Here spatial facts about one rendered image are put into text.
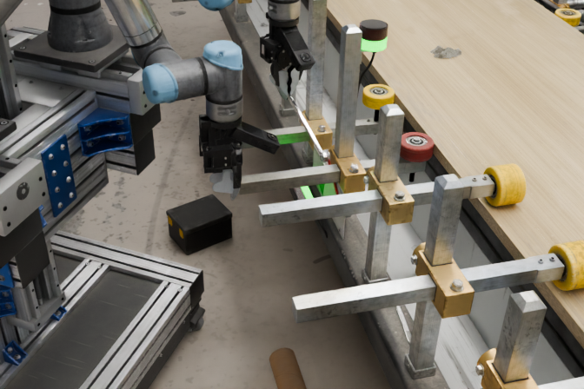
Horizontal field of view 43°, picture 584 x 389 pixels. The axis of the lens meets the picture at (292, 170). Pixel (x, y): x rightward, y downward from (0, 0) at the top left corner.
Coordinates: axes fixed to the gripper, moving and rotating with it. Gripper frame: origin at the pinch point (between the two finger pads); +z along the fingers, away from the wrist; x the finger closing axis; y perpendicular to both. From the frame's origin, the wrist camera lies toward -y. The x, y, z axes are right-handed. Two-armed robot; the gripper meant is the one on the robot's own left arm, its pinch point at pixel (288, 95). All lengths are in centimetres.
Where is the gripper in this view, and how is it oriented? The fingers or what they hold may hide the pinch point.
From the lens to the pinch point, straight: 183.0
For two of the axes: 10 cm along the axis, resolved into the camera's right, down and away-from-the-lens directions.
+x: -8.3, 3.0, -4.8
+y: -5.6, -4.6, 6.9
